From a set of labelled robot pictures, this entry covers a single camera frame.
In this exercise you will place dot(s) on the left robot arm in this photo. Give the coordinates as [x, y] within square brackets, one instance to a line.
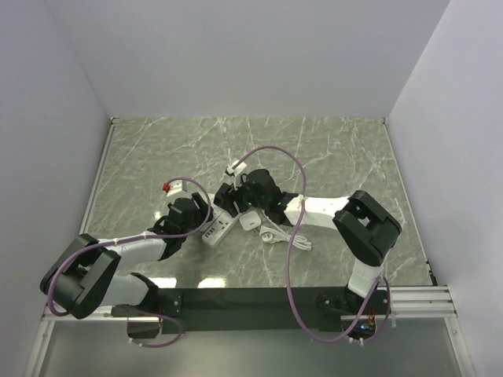
[85, 276]

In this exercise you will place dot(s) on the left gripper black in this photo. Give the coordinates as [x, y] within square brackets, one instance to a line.
[202, 212]

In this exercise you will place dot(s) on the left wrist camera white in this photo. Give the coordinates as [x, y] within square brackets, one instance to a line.
[176, 189]

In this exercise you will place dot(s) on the black base bar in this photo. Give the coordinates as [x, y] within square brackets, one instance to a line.
[264, 308]

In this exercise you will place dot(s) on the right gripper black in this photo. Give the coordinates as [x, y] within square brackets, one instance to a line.
[243, 208]

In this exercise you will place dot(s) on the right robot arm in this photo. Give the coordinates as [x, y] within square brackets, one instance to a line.
[368, 229]

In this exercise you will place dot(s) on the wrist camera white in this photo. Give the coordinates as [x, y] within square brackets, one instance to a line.
[176, 189]
[235, 170]

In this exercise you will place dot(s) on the black socket adapter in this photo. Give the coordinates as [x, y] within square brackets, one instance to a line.
[225, 196]

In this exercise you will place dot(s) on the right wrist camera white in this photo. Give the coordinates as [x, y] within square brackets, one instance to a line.
[235, 170]

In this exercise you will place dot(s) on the white power strip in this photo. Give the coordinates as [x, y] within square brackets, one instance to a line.
[219, 227]

